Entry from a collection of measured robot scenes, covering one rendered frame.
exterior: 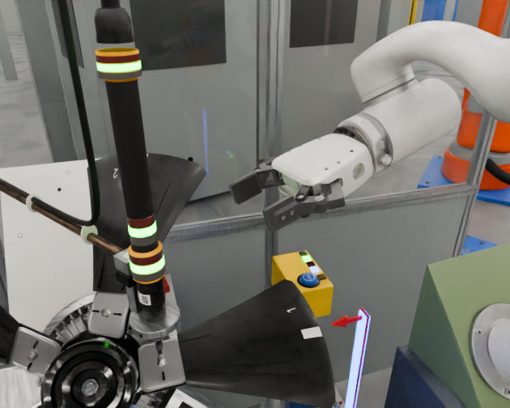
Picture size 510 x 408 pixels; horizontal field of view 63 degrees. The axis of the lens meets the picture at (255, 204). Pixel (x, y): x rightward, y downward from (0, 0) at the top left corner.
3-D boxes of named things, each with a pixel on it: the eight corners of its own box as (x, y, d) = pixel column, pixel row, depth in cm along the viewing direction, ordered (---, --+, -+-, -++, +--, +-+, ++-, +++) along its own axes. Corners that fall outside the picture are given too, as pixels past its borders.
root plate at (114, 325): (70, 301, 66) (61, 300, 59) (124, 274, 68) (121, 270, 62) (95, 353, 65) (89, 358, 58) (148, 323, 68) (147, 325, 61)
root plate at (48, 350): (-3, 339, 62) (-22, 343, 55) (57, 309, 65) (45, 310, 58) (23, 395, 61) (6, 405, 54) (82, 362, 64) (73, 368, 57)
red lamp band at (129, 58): (87, 61, 43) (86, 53, 42) (123, 56, 46) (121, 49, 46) (113, 65, 40) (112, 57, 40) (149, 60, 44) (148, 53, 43)
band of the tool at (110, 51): (91, 79, 44) (86, 50, 42) (125, 74, 47) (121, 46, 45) (116, 85, 41) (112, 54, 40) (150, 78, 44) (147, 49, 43)
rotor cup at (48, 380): (35, 357, 65) (6, 368, 52) (123, 309, 69) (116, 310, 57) (75, 444, 63) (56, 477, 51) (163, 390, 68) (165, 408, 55)
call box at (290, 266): (270, 287, 113) (271, 255, 108) (304, 280, 116) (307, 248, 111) (292, 328, 99) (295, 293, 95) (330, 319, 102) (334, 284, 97)
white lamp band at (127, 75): (90, 77, 44) (89, 70, 43) (125, 71, 47) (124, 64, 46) (116, 82, 41) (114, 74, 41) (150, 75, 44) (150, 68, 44)
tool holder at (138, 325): (111, 318, 60) (99, 262, 55) (150, 293, 65) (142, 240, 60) (152, 347, 55) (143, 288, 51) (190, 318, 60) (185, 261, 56)
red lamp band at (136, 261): (122, 257, 54) (121, 249, 53) (148, 243, 57) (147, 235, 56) (143, 269, 52) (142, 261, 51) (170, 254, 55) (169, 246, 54)
